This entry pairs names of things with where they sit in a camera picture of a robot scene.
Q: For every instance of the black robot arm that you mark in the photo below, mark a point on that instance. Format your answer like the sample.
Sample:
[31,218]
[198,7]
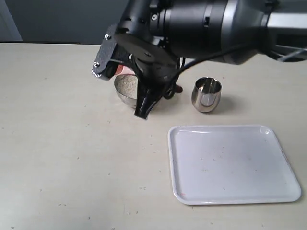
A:
[226,31]

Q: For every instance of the white plastic tray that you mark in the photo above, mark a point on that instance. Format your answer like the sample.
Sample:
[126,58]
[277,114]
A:
[229,164]

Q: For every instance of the white rice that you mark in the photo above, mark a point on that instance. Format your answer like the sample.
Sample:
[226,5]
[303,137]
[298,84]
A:
[127,85]

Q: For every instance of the steel bowl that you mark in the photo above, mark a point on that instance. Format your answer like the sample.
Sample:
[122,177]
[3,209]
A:
[128,101]

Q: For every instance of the shiny steel cup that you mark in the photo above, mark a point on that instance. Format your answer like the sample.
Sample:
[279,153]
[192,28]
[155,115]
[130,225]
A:
[206,94]

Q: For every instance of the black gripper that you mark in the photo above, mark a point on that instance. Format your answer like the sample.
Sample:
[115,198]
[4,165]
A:
[144,48]

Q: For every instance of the dark wooden spoon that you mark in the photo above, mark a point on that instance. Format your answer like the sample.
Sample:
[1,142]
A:
[125,70]

